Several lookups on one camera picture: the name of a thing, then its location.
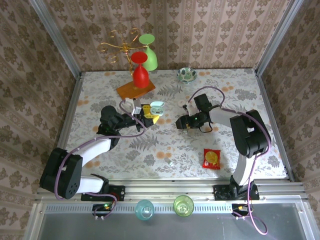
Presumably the green earbud charging case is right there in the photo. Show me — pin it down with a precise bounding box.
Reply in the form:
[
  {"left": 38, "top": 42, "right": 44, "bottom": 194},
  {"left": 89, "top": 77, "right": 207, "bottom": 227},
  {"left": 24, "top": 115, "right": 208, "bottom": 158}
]
[{"left": 149, "top": 100, "right": 165, "bottom": 118}]

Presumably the green white patterned bowl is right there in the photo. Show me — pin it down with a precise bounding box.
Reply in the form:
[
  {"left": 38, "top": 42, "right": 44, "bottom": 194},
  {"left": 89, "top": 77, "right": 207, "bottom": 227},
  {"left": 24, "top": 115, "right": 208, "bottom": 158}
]
[{"left": 176, "top": 67, "right": 198, "bottom": 85}]

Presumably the red plastic wine glass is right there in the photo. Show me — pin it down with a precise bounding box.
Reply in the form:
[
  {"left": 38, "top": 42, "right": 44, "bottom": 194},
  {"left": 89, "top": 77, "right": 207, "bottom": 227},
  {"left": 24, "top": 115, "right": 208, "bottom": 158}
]
[{"left": 130, "top": 51, "right": 150, "bottom": 89}]

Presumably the red snack packet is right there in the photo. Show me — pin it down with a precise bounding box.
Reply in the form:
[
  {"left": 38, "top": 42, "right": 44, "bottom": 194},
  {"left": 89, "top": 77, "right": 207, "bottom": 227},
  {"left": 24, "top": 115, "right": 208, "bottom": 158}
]
[{"left": 201, "top": 148, "right": 222, "bottom": 170}]

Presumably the green plastic wine glass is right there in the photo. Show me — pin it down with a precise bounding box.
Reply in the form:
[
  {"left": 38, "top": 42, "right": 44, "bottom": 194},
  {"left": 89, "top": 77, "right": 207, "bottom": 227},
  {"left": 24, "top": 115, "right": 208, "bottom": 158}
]
[{"left": 138, "top": 33, "right": 159, "bottom": 71}]

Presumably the green glass cup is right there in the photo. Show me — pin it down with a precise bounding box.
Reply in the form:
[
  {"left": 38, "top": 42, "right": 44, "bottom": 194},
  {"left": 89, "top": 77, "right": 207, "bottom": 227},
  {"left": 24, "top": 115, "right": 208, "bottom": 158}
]
[{"left": 173, "top": 194, "right": 195, "bottom": 218}]

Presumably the black controller board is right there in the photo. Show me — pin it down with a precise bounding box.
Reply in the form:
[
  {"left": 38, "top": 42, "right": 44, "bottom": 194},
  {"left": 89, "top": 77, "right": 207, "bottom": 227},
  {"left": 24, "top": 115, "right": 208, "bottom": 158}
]
[
  {"left": 92, "top": 202, "right": 116, "bottom": 218},
  {"left": 231, "top": 202, "right": 251, "bottom": 218}
]

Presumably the teal glass cup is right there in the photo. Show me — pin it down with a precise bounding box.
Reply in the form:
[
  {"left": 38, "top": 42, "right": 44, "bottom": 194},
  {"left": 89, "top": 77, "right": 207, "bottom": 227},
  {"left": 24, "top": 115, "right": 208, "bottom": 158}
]
[{"left": 134, "top": 199, "right": 155, "bottom": 222}]

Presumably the grey metal shelf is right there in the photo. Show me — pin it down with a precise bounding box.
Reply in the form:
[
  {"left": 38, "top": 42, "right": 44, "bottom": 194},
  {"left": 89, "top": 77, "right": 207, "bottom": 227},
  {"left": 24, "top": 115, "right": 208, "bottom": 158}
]
[{"left": 24, "top": 201, "right": 320, "bottom": 240}]

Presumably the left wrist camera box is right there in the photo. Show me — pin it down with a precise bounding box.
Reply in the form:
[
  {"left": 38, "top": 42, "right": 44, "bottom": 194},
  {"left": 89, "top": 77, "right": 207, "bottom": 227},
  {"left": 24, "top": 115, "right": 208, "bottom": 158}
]
[{"left": 124, "top": 98, "right": 142, "bottom": 116}]

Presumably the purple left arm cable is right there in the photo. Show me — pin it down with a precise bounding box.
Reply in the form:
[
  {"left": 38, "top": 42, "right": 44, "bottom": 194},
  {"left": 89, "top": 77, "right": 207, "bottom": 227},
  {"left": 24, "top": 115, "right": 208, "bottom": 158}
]
[{"left": 54, "top": 99, "right": 148, "bottom": 221}]

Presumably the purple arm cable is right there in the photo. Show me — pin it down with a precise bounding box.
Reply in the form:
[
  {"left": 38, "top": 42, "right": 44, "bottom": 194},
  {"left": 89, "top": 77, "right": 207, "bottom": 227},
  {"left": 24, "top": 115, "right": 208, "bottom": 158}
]
[
  {"left": 186, "top": 86, "right": 273, "bottom": 236},
  {"left": 54, "top": 99, "right": 148, "bottom": 221}
]

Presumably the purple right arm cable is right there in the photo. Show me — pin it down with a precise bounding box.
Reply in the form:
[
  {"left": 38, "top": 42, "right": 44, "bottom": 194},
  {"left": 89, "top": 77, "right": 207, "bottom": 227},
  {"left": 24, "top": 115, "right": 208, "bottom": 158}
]
[{"left": 186, "top": 86, "right": 273, "bottom": 236}]

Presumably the gold wire glass rack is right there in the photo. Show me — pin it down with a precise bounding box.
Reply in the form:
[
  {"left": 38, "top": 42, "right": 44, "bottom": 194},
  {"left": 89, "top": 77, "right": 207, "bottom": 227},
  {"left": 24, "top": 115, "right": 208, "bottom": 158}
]
[{"left": 99, "top": 27, "right": 156, "bottom": 100}]

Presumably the aluminium table side rail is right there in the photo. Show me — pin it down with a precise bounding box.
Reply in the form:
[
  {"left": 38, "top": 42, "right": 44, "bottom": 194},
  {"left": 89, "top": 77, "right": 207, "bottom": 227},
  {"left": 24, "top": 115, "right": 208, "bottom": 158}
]
[
  {"left": 254, "top": 70, "right": 295, "bottom": 183},
  {"left": 46, "top": 71, "right": 85, "bottom": 185}
]

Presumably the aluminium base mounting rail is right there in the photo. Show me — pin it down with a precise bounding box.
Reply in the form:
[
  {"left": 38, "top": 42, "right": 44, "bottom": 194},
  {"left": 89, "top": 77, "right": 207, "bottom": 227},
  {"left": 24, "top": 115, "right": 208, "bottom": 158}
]
[{"left": 34, "top": 178, "right": 311, "bottom": 202}]

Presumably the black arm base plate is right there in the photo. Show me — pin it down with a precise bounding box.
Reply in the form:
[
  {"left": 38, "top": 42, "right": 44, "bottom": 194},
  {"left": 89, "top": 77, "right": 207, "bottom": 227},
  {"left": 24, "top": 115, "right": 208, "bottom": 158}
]
[
  {"left": 213, "top": 184, "right": 261, "bottom": 201},
  {"left": 81, "top": 185, "right": 126, "bottom": 202}
]

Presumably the aluminium frame corner post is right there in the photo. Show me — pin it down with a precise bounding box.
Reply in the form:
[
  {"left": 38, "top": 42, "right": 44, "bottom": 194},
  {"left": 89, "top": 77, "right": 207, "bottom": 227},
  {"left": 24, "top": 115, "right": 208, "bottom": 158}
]
[
  {"left": 254, "top": 0, "right": 310, "bottom": 76},
  {"left": 27, "top": 0, "right": 83, "bottom": 76}
]

